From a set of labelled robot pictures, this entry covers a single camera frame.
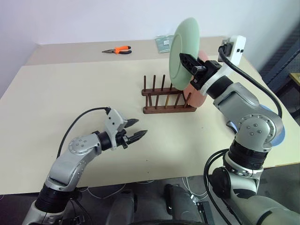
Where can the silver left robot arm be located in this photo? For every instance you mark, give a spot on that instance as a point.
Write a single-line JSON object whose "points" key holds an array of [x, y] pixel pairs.
{"points": [[68, 166]]}

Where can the dark rounded robot leg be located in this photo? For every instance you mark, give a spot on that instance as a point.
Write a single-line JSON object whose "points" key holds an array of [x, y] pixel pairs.
{"points": [[122, 208], [180, 204]]}

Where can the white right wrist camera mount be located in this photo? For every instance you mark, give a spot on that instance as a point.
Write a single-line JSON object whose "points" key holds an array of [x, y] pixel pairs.
{"points": [[236, 49]]}

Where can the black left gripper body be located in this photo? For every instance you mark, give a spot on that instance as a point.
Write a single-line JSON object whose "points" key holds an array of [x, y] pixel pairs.
{"points": [[122, 138]]}

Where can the blue plate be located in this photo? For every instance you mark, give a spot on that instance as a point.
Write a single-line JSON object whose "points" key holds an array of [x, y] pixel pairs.
{"points": [[280, 136]]}

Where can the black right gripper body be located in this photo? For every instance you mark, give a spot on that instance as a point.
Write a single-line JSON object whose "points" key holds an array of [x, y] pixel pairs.
{"points": [[209, 68]]}

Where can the pink plate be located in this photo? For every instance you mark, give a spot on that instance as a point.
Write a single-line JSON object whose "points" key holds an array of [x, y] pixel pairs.
{"points": [[195, 98]]}

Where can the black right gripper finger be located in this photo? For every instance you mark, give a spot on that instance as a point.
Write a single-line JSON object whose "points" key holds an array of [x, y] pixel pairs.
{"points": [[189, 62]]}

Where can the wooden dish rack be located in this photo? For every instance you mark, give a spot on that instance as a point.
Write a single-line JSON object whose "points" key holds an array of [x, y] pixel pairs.
{"points": [[164, 109]]}

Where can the black box on floor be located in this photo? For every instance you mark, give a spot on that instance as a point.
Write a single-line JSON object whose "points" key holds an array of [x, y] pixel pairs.
{"points": [[205, 211]]}

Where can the yellow wooden board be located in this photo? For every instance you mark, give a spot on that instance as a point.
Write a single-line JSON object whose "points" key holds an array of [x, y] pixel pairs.
{"points": [[295, 77]]}

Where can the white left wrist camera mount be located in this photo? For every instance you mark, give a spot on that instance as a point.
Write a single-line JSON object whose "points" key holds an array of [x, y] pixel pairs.
{"points": [[113, 122]]}

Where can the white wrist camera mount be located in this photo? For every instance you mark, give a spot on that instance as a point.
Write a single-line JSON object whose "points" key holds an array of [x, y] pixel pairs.
{"points": [[113, 122], [236, 49]]}

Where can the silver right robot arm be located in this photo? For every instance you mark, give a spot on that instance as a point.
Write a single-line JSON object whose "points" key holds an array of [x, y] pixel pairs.
{"points": [[246, 105]]}

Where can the green plate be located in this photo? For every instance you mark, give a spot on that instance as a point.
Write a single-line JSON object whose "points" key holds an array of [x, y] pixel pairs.
{"points": [[180, 44]]}

